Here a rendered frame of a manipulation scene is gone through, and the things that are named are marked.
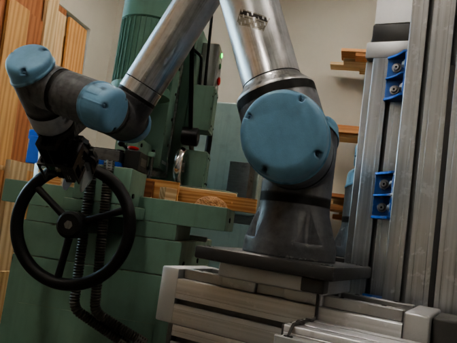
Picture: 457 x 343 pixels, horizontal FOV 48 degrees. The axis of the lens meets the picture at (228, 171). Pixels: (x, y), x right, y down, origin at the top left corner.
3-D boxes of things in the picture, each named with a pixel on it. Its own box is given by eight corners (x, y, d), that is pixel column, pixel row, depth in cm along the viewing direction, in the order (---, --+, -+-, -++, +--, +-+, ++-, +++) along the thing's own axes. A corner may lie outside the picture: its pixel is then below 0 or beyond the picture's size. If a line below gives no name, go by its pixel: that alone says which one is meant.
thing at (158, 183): (100, 192, 147) (103, 172, 147) (102, 192, 148) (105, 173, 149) (176, 202, 144) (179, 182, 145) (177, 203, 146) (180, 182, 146)
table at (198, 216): (-21, 197, 128) (-17, 173, 128) (36, 205, 158) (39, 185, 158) (222, 231, 121) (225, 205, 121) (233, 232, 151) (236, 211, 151)
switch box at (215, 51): (196, 86, 181) (202, 41, 182) (200, 94, 190) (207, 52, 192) (213, 88, 180) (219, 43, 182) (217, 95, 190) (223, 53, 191)
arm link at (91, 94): (144, 101, 89) (91, 82, 92) (114, 81, 78) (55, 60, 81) (127, 143, 88) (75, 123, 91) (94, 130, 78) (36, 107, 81)
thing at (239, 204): (45, 185, 152) (47, 171, 153) (48, 186, 154) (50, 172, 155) (255, 213, 145) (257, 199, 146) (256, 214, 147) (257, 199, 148)
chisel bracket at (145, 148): (111, 163, 147) (116, 134, 148) (126, 169, 161) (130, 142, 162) (137, 167, 146) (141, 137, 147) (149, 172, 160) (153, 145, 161)
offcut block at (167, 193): (168, 201, 138) (171, 188, 138) (175, 201, 135) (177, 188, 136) (158, 199, 136) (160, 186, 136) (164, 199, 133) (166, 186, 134)
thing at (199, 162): (174, 185, 165) (179, 148, 166) (178, 187, 172) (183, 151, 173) (203, 188, 164) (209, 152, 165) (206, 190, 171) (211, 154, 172)
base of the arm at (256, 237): (345, 263, 88) (352, 205, 89) (317, 263, 75) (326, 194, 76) (264, 250, 95) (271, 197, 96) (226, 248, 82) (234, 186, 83)
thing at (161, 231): (25, 219, 136) (28, 204, 136) (59, 221, 156) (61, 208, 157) (175, 240, 131) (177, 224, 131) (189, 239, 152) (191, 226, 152)
